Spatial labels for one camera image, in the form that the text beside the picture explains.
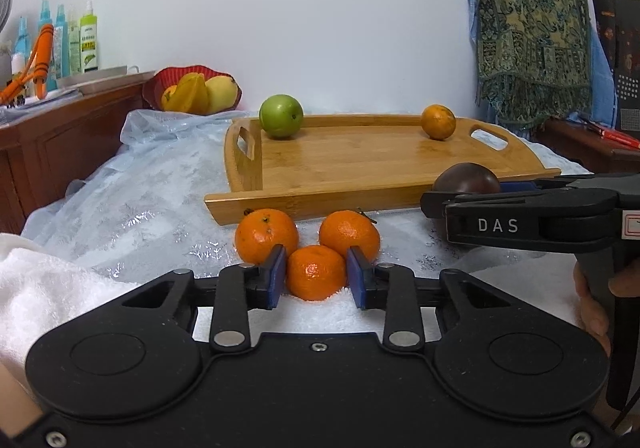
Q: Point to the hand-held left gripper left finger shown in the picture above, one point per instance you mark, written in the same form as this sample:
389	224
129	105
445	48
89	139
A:
276	278

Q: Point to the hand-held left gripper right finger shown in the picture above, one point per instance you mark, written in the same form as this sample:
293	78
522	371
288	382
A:
356	278

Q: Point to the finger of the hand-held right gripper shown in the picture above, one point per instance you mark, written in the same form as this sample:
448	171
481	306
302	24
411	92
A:
465	225
520	186

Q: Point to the orange tangerine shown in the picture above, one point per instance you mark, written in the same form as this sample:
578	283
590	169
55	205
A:
350	233
265	234
316	274

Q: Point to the dark purple round fruit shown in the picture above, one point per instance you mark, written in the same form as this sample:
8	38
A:
465	177

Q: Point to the wooden serving tray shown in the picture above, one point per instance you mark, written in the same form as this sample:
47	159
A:
350	162

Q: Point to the person's right hand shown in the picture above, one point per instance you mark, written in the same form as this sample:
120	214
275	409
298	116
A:
592	300

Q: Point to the wooden side table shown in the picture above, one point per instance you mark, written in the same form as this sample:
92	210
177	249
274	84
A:
580	145

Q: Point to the red book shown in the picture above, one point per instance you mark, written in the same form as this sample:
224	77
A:
615	133

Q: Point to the dull orange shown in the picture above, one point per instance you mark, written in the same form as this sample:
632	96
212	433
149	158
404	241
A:
438	122

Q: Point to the black cabinet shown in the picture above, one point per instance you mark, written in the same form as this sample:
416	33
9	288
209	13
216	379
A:
622	57

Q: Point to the green patterned cloth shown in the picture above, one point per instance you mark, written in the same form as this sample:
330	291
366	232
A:
530	27

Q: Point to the green apple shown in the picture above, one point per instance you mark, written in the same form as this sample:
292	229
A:
281	116

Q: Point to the yellow mango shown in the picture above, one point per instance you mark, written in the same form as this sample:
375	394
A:
221	92

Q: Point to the yellow star fruit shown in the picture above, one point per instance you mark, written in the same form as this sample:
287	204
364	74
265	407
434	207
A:
192	91

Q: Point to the small orange fruit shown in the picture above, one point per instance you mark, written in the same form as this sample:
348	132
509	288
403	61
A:
168	95

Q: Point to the red fruit basket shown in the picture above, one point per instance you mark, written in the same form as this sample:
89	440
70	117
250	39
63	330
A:
170	76

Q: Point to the white towel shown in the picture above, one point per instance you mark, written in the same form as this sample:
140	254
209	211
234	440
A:
45	288

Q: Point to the wooden cabinet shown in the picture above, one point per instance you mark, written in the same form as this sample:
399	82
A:
60	147

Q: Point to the green label spray bottle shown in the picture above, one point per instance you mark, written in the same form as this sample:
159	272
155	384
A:
89	45

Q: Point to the blue spray bottle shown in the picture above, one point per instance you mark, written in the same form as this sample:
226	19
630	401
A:
45	15
22	40
62	42

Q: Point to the orange clamp tool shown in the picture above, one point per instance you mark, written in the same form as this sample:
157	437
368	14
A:
42	55

